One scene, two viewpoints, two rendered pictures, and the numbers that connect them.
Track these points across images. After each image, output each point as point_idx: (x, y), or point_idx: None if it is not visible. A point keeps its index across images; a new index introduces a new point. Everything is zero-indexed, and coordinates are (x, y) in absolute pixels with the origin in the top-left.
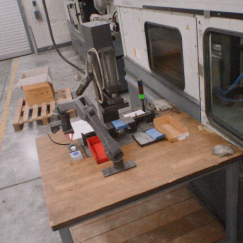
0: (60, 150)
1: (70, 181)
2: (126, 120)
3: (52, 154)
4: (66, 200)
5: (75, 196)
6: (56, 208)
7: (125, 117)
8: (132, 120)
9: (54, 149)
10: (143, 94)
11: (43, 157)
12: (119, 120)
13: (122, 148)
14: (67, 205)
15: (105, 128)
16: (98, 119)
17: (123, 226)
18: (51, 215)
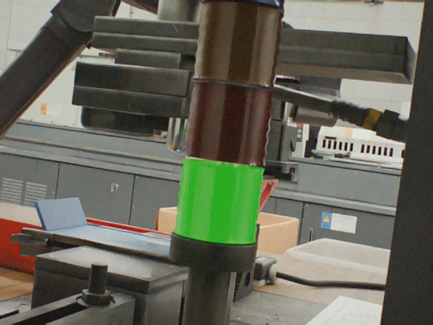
0: (293, 275)
1: None
2: (109, 257)
3: (291, 267)
4: (18, 214)
5: (4, 217)
6: (22, 210)
7: (169, 271)
8: (70, 258)
9: (321, 275)
10: (183, 168)
11: (298, 261)
12: (164, 251)
13: (3, 288)
14: (2, 211)
15: (3, 71)
16: (35, 35)
17: None
18: (17, 206)
